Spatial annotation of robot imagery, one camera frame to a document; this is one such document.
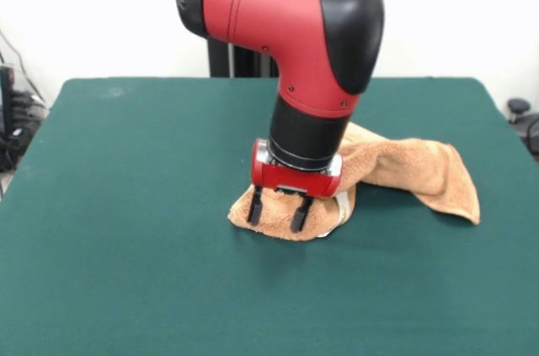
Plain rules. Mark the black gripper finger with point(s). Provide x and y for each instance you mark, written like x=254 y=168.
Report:
x=301 y=215
x=255 y=204

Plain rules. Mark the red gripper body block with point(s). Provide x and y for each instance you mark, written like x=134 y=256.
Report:
x=295 y=181

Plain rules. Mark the tan terry towel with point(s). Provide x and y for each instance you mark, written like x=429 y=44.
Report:
x=412 y=171

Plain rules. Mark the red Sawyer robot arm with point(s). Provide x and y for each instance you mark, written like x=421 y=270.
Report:
x=286 y=19

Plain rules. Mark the dark green table cloth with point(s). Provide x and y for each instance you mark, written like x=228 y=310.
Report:
x=126 y=204

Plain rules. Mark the black office chair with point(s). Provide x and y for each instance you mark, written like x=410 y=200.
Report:
x=526 y=120

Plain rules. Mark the black equipment box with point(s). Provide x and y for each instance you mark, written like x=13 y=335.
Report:
x=6 y=99

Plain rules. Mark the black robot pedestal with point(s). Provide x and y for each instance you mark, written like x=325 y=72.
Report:
x=244 y=63

